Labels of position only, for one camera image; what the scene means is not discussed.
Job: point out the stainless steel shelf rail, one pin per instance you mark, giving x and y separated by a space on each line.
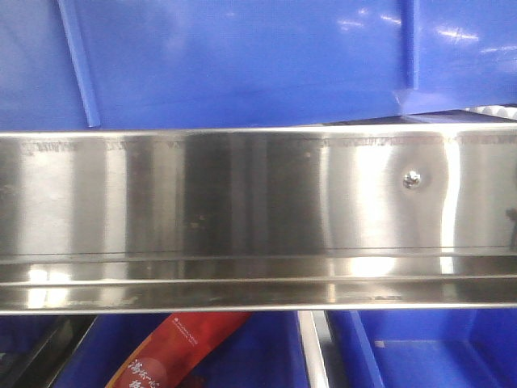
258 219

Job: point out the lower left blue bin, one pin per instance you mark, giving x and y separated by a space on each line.
265 351

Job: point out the blue plastic bin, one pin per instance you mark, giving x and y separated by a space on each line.
211 64

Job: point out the left steel diagonal bar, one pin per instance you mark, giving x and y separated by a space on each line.
35 349

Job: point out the lower right blue bin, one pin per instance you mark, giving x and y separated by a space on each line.
426 348

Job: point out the steel divider bar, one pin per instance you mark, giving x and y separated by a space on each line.
318 348

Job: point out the white conveyor roller strip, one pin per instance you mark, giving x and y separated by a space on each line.
502 111

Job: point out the silver screw on rail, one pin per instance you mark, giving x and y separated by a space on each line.
412 180

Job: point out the red snack package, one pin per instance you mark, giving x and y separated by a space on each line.
170 352

